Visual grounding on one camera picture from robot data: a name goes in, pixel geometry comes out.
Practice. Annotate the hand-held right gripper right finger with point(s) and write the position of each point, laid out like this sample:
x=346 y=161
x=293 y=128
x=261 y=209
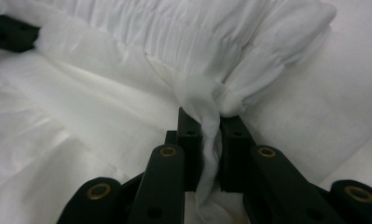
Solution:
x=233 y=155

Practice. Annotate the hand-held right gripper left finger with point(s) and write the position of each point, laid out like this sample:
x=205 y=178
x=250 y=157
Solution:
x=191 y=155

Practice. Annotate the white garment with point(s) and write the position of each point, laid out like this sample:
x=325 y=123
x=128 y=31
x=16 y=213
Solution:
x=112 y=109

